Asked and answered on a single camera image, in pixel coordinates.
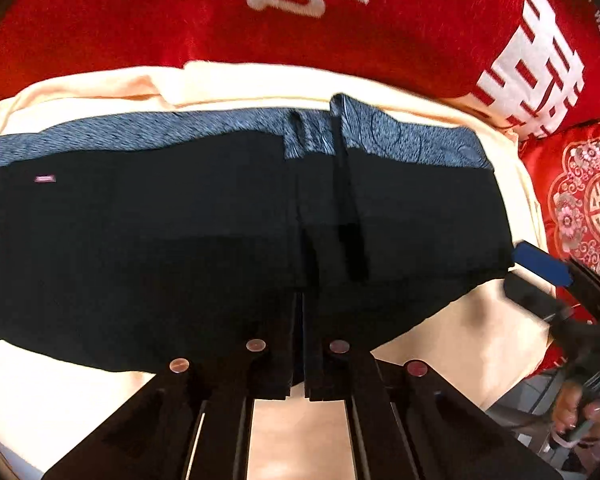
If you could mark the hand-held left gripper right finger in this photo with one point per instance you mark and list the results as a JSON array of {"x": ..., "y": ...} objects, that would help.
[{"x": 317, "y": 360}]

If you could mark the black pants with blue trim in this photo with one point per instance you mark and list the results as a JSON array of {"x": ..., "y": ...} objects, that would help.
[{"x": 155, "y": 240}]

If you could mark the red embroidered cushion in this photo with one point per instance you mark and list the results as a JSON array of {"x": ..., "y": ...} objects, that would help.
[{"x": 575, "y": 200}]

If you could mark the red printed blanket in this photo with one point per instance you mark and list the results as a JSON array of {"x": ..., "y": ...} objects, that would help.
[{"x": 380, "y": 25}]

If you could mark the person's right hand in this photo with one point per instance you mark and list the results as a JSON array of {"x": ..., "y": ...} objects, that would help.
[{"x": 580, "y": 420}]

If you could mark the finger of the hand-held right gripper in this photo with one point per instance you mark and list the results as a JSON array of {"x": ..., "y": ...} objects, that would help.
[
  {"x": 540, "y": 260},
  {"x": 530, "y": 295}
]

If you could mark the peach cloth sheet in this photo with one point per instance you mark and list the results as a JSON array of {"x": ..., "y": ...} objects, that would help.
[{"x": 460, "y": 330}]

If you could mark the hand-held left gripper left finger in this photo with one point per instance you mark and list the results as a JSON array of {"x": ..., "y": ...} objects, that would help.
[{"x": 280, "y": 360}]

